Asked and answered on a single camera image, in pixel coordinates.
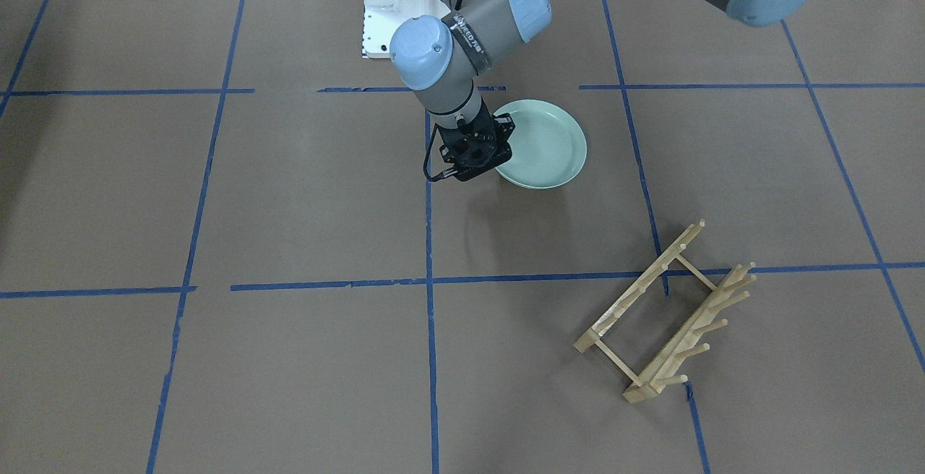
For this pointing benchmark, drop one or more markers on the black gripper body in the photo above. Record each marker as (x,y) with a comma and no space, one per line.
(501,128)

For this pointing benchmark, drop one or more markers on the light green plate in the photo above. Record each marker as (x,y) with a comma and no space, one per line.
(549,148)

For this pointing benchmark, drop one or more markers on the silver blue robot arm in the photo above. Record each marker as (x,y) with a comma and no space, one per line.
(440,58)

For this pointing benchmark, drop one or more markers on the wooden dish rack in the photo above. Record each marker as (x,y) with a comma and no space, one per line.
(662,318)

